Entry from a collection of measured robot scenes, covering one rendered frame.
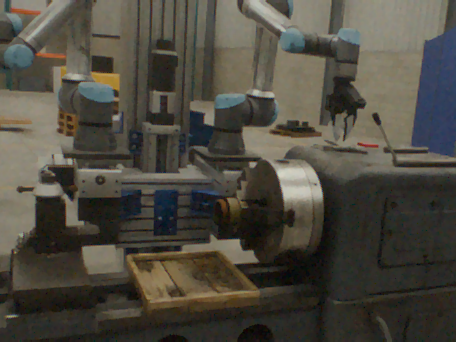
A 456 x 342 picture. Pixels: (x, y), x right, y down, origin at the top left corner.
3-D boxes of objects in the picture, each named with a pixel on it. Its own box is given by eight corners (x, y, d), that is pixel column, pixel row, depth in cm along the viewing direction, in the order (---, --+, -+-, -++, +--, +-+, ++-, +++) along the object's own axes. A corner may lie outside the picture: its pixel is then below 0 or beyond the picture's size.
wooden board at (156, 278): (219, 260, 179) (219, 248, 178) (259, 305, 148) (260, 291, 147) (125, 266, 166) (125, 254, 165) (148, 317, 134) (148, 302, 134)
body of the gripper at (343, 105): (343, 112, 188) (347, 77, 185) (356, 115, 180) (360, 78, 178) (323, 111, 184) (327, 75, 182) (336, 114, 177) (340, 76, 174)
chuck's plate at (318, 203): (273, 236, 185) (286, 147, 175) (314, 279, 159) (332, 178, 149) (264, 236, 184) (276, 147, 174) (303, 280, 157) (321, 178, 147)
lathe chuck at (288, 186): (264, 236, 184) (276, 147, 174) (303, 281, 157) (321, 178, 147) (239, 237, 180) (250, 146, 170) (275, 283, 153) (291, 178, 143)
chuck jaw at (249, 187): (266, 205, 166) (260, 170, 171) (272, 198, 162) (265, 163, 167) (232, 205, 161) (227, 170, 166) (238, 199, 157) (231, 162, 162)
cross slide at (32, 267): (76, 245, 163) (76, 230, 162) (90, 302, 126) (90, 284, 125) (13, 248, 156) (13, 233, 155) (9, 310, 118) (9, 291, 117)
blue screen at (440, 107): (387, 164, 1031) (403, 37, 981) (429, 169, 1025) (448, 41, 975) (411, 218, 630) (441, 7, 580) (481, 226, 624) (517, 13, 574)
